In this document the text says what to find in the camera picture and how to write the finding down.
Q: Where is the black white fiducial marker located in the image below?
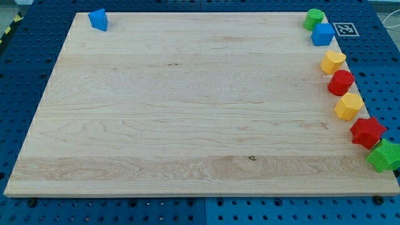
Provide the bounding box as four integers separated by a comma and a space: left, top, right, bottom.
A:
332, 22, 359, 38

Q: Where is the white cable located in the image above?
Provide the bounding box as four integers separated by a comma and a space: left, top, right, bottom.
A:
381, 8, 400, 32

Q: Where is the green cylinder block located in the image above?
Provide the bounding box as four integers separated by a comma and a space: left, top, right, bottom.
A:
303, 8, 325, 31

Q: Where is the red star block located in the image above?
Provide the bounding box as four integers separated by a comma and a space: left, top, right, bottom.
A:
350, 117, 387, 149

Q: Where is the yellow black hazard tape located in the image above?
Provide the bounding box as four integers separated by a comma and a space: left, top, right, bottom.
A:
1, 11, 24, 46

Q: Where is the yellow heart block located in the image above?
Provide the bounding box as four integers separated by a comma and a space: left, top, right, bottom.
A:
320, 51, 346, 74

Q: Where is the blue triangular prism block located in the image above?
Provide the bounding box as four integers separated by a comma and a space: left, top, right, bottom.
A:
88, 8, 108, 31

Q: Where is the green star block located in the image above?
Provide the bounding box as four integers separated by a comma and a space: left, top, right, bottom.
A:
366, 138, 399, 173

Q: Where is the blue cube block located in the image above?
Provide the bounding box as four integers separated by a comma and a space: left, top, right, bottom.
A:
311, 23, 335, 46

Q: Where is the yellow hexagon block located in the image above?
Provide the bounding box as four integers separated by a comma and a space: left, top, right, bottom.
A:
334, 92, 364, 121

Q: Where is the white object top left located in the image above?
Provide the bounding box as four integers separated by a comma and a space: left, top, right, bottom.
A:
14, 0, 34, 6

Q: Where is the red cylinder block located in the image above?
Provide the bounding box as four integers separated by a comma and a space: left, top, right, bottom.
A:
327, 69, 355, 96

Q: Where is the wooden board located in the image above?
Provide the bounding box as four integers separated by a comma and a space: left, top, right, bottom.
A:
4, 12, 399, 198

